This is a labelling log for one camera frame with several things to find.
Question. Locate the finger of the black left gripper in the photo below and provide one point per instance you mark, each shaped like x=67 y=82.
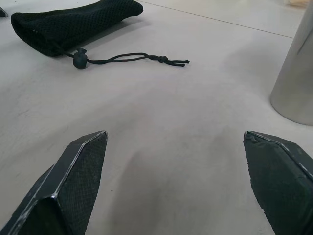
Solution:
x=3 y=12

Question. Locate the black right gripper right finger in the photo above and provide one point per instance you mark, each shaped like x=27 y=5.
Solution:
x=276 y=176

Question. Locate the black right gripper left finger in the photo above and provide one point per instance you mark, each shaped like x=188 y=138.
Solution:
x=73 y=181

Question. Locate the silver metal cylinder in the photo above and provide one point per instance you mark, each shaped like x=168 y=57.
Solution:
x=297 y=73

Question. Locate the pale wooden object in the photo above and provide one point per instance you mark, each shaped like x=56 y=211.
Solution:
x=297 y=3

